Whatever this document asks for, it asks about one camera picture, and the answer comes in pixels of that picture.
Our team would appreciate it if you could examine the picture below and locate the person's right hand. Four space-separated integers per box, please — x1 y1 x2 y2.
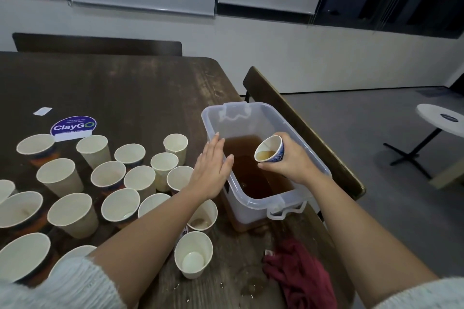
257 131 321 186

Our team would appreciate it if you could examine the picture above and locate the person's left hand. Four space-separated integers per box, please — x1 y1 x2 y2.
187 132 236 202

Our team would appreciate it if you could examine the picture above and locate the orange blue patterned paper cup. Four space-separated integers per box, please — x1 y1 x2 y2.
254 133 286 165

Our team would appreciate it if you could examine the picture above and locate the white paper cup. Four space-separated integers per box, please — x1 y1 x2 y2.
163 133 189 165
150 152 179 190

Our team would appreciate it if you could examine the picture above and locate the clear plastic storage bin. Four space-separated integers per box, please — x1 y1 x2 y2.
201 101 333 226

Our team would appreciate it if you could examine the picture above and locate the group of paper cups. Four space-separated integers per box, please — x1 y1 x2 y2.
0 133 193 284

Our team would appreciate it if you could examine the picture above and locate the person's left forearm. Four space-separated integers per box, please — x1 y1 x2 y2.
0 191 218 309

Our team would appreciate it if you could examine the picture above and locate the person's right forearm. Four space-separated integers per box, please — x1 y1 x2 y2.
304 173 450 309

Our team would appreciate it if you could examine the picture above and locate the dark wooden chair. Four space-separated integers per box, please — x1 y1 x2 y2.
242 66 367 221
12 33 184 57

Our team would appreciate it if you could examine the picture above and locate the dark red cloth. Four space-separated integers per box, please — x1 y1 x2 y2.
262 238 339 309

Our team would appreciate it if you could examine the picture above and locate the dark wooden table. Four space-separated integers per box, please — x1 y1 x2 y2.
0 52 356 309

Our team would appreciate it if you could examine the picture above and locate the round blue sticker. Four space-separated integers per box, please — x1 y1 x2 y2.
50 115 98 142

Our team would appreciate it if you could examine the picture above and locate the round white side table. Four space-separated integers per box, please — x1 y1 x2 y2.
383 104 464 180

